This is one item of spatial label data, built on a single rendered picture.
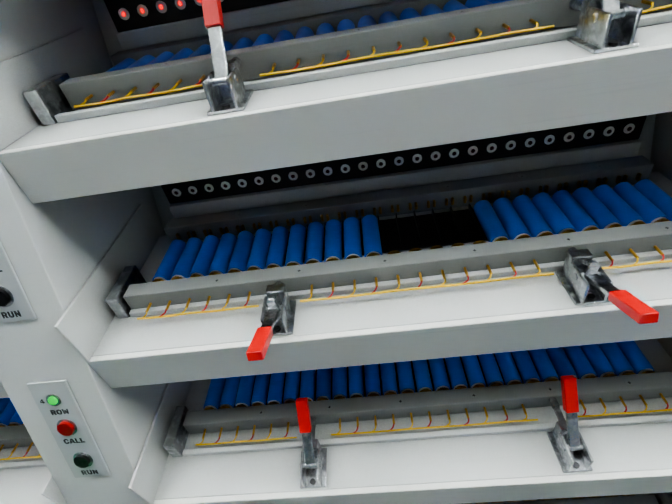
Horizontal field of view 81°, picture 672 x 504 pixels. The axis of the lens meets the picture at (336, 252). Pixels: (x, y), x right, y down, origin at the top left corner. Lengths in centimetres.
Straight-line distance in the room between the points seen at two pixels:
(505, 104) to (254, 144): 18
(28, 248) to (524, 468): 50
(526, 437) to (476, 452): 6
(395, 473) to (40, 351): 37
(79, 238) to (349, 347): 27
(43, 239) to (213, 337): 16
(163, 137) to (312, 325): 19
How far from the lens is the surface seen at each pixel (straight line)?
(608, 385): 54
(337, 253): 40
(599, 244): 42
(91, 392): 46
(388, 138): 30
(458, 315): 36
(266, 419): 51
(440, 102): 30
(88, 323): 44
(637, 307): 34
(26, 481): 66
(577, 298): 39
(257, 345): 30
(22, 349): 47
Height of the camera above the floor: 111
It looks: 20 degrees down
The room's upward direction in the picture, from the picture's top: 9 degrees counter-clockwise
